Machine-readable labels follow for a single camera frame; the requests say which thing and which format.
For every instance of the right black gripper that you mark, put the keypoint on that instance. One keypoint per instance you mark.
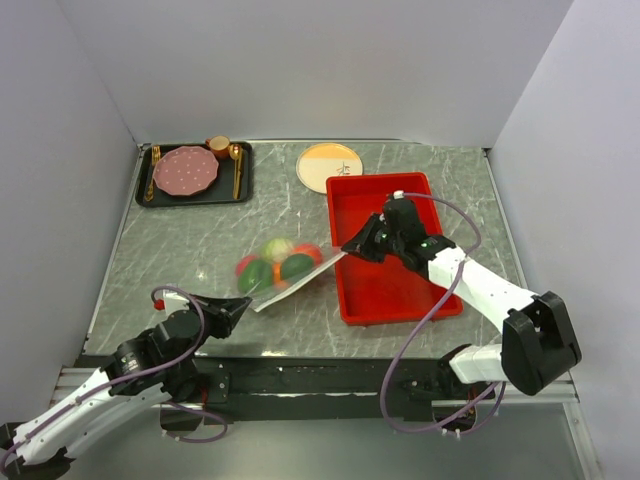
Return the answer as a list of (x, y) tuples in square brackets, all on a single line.
[(361, 244)]

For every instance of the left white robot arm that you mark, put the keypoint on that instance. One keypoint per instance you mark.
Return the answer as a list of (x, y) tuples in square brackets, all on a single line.
[(156, 367)]

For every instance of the red tomato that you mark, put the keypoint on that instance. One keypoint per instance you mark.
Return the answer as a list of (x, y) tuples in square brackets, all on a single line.
[(310, 250)]

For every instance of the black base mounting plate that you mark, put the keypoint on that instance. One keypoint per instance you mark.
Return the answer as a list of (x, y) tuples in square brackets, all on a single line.
[(288, 388)]

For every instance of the red plastic bin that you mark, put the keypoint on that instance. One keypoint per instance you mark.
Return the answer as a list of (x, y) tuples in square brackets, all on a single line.
[(372, 293)]

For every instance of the gold spoon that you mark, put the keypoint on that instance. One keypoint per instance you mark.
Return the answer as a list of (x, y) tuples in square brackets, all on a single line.
[(236, 154)]

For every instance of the pink dotted plate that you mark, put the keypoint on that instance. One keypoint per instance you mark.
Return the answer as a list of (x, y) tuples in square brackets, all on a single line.
[(186, 171)]

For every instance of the green lime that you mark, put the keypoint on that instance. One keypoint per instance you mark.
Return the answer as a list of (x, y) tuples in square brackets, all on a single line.
[(296, 265)]

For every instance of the green bell pepper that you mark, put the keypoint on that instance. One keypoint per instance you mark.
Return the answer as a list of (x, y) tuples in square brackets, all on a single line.
[(258, 275)]

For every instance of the orange fruit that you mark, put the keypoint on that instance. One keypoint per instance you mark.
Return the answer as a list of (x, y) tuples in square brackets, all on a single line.
[(276, 267)]

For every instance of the orange cup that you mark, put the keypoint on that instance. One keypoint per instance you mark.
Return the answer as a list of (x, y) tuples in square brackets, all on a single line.
[(219, 146)]

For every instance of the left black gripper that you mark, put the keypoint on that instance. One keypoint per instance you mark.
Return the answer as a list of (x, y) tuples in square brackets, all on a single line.
[(224, 311)]

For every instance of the red apple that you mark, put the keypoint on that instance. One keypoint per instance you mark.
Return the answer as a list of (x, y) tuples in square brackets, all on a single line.
[(243, 263)]

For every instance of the light green apple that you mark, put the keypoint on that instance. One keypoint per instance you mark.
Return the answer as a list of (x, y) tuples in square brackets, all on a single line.
[(277, 249)]

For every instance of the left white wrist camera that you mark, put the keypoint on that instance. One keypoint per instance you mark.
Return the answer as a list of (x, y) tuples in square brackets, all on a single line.
[(170, 302)]

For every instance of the beige round plate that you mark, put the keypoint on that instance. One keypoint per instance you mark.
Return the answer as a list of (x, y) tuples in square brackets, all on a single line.
[(322, 161)]

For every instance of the clear zip top bag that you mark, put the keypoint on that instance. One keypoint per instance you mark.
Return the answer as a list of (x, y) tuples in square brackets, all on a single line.
[(268, 297)]

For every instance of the gold fork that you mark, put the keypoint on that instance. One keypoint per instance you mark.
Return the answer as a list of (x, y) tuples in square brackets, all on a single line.
[(155, 158)]

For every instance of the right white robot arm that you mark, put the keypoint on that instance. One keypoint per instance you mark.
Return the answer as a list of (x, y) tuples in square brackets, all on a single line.
[(539, 343)]

